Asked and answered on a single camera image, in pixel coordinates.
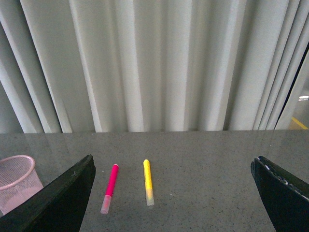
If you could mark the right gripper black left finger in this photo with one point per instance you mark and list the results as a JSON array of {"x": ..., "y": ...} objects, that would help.
[{"x": 58, "y": 207}]

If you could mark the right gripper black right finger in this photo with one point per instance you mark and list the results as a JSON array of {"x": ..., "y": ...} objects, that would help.
[{"x": 284, "y": 196}]

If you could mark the pink marker pen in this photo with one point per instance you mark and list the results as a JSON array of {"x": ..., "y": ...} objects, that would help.
[{"x": 109, "y": 191}]

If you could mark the pink mesh cup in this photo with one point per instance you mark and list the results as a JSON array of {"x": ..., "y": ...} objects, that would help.
[{"x": 18, "y": 181}]

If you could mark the yellow marker pen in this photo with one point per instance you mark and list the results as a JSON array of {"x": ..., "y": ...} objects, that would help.
[{"x": 148, "y": 183}]

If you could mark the grey pleated curtain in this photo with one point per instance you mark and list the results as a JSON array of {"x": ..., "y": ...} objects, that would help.
[{"x": 151, "y": 65}]

